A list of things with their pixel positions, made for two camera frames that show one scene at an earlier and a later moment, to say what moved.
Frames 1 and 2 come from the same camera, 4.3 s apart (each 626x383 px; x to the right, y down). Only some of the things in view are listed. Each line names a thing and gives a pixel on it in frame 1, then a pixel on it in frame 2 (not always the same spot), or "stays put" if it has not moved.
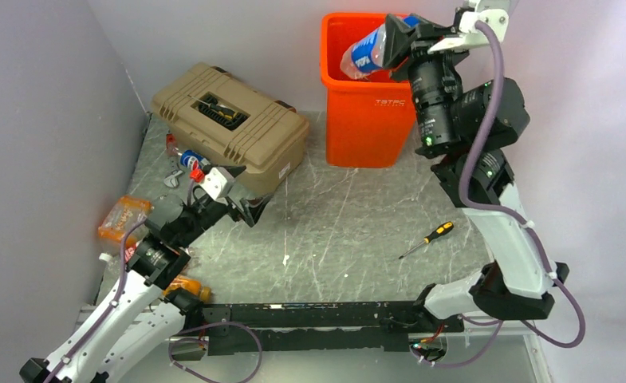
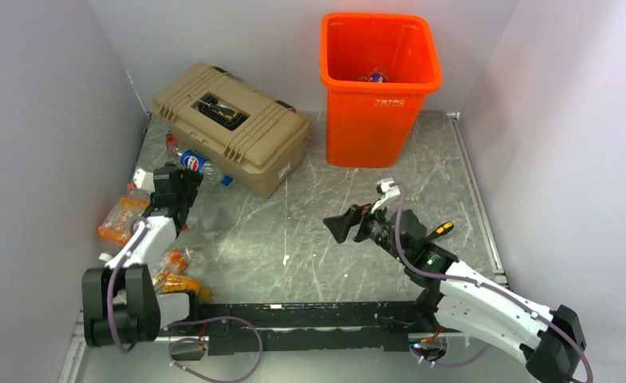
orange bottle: [190, 285] stays put
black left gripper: [252, 207] -> [190, 180]
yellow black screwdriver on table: [440, 230] stays put
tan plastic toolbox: [213, 113] stays put
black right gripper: [398, 35] -> [340, 225]
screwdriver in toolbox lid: [220, 110] stays put
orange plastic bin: [369, 120] stays put
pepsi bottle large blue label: [367, 53] -> [375, 76]
